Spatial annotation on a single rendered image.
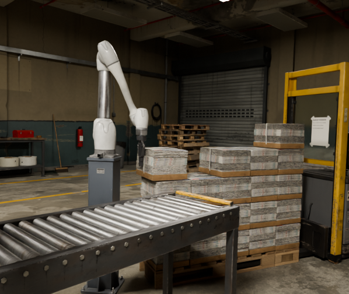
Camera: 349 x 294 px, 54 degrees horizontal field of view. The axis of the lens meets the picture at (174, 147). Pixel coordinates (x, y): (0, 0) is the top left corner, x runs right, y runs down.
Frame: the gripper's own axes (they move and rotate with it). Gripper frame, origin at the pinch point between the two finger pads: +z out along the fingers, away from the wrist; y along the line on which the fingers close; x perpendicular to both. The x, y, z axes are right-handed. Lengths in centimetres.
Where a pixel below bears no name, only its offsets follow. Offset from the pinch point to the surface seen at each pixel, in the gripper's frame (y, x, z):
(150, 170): -16.6, -2.1, 4.7
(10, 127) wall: 643, 101, -15
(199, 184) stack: -18.5, -42.6, 17.1
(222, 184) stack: -18, -64, 18
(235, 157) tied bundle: -18, -76, -4
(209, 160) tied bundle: 0, -62, 0
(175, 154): -20.0, -20.3, -6.8
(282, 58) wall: 474, -565, -221
